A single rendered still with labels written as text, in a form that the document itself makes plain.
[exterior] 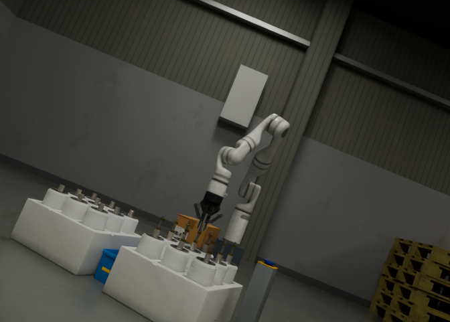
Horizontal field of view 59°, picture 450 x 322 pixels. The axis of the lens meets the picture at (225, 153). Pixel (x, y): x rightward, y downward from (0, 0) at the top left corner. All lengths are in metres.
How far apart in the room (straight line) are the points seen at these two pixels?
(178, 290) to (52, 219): 0.64
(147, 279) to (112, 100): 3.53
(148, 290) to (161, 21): 3.99
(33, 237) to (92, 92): 3.23
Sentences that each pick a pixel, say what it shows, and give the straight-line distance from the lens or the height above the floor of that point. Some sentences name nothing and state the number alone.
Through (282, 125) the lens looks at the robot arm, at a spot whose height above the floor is 0.89.
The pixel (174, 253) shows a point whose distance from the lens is 1.50.
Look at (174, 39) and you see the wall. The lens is 5.00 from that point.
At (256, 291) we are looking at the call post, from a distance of 1.60.
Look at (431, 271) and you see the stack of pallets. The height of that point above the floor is 0.62.
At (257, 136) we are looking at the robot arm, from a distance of 1.73.
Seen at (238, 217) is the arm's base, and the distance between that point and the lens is 2.05.
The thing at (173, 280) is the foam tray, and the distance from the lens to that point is 1.47.
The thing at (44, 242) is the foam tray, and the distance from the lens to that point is 1.82.
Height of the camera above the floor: 0.46
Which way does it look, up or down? 7 degrees up
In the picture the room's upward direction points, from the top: 22 degrees clockwise
